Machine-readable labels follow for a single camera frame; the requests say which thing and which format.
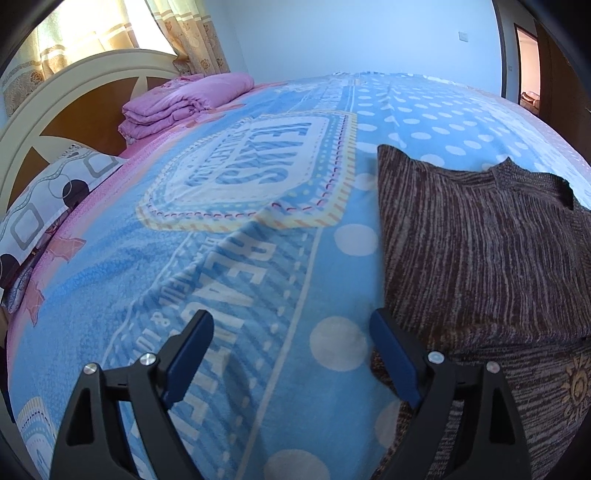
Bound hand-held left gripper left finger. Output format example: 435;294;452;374
48;309;215;480

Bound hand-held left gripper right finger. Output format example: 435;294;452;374
368;308;534;480

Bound brown striped knit sweater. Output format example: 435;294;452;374
369;144;591;480

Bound blue printed polka-dot blanket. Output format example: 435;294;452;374
9;71;591;480

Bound pink bed sheet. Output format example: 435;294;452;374
4;99;245;352

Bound white patterned pillow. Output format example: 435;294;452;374
0;143;127;315

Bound folded pink quilt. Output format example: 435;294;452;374
119;73;256;147

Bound cream and wood headboard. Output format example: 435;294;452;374
0;50;181;213

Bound beige floral curtain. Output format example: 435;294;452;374
0;0;232;104

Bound brown wooden door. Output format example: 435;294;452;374
536;18;591;134

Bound dark wooden door frame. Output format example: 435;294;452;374
492;0;541;104

